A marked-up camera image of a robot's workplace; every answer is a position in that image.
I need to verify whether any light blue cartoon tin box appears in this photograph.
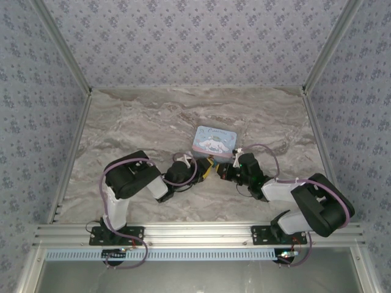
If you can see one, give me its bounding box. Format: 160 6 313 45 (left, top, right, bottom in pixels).
191 125 240 160

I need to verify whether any small black controller board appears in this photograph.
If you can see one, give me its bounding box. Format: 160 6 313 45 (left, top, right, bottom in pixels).
101 248 128 267
276 248 299 266

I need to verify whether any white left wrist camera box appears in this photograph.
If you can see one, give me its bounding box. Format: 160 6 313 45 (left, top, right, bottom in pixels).
178 153 195 167

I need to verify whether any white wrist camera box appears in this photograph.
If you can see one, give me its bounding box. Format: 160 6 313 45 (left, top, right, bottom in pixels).
178 153 195 167
232 147 246 168

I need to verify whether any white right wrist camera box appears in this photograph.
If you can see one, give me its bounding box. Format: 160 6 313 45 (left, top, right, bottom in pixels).
232 147 246 168

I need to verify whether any aluminium mounting rail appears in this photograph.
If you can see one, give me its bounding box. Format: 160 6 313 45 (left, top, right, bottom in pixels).
32 222 366 248

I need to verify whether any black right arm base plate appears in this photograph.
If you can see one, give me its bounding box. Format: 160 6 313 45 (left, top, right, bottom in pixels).
250 225 308 246

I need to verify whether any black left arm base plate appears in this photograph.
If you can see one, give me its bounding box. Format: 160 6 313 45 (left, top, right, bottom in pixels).
89 226 145 247

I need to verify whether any white slotted cable duct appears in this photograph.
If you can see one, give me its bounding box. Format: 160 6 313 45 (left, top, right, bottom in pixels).
45 248 278 262

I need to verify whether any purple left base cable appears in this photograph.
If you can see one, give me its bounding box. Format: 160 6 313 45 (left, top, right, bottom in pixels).
85 221 149 270

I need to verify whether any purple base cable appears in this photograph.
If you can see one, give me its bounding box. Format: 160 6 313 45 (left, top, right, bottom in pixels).
85 221 149 270
276 233 313 268

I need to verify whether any aluminium table side rail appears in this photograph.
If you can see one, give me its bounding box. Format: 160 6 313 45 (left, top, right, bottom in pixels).
47 91 93 224
301 88 351 222

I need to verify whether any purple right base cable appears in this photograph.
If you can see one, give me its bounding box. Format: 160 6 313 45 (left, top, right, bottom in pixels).
276 233 313 268

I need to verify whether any aluminium frame post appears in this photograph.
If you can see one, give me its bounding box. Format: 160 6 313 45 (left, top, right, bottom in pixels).
30 0 93 96
301 0 365 96

